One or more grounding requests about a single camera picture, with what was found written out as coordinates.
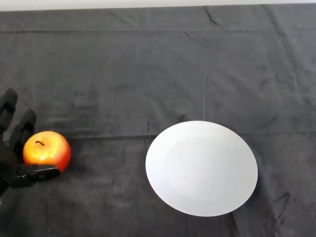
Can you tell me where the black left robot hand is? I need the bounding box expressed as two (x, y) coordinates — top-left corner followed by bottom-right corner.
(0, 88), (61, 197)

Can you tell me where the red yellow apple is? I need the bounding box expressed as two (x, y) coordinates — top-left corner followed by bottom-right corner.
(22, 131), (72, 173)

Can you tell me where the white round plate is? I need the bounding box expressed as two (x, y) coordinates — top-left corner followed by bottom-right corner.
(145, 120), (259, 218)

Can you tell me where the black cloth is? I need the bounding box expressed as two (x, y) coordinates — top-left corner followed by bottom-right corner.
(0, 4), (316, 237)

